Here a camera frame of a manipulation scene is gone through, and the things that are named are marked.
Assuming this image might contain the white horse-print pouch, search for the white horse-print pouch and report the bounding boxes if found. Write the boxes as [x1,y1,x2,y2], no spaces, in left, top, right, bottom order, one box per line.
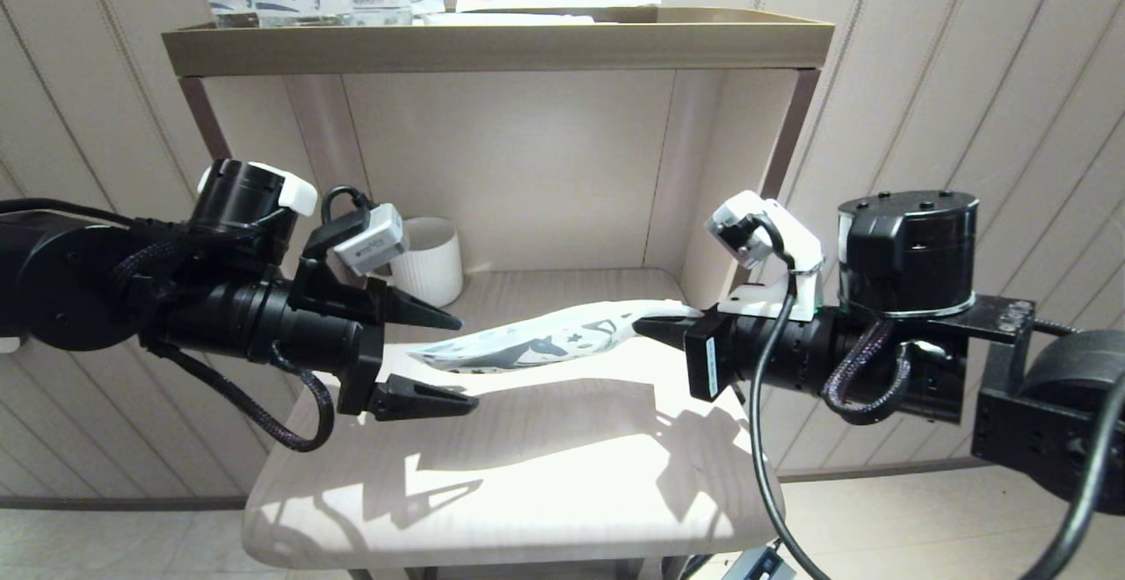
[408,299,706,375]

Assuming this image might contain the white ribbed mug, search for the white ribbed mug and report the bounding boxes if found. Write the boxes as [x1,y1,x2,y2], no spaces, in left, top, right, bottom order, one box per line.
[387,217,464,308]

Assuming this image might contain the light wood open cabinet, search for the light wood open cabinet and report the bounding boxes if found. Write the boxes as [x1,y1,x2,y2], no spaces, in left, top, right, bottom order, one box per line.
[160,7,836,580]

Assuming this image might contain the blue black floor device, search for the blue black floor device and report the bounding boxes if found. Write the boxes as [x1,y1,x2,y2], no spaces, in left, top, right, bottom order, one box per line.
[721,545,796,580]

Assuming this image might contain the olive brown tray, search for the olive brown tray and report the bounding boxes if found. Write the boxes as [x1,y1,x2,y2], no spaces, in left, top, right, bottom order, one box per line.
[160,7,836,78]

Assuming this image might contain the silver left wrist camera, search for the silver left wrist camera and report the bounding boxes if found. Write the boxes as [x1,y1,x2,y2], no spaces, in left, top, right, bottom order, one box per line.
[303,204,410,279]

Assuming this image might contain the smooth black camera cable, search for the smooth black camera cable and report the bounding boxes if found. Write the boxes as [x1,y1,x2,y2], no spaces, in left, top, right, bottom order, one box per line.
[738,214,831,580]

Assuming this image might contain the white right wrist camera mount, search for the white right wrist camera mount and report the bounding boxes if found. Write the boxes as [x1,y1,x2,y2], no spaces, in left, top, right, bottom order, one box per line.
[706,191,825,317]

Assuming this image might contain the black left camera cable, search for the black left camera cable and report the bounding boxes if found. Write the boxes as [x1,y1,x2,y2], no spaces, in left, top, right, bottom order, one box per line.
[319,185,374,229]

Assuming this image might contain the braided right arm cable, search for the braided right arm cable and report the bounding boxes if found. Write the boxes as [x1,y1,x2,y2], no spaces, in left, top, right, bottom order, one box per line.
[822,318,917,426]

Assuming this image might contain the thick black shoulder cable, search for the thick black shoulder cable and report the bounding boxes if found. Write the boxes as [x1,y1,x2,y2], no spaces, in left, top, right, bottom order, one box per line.
[1020,369,1125,580]

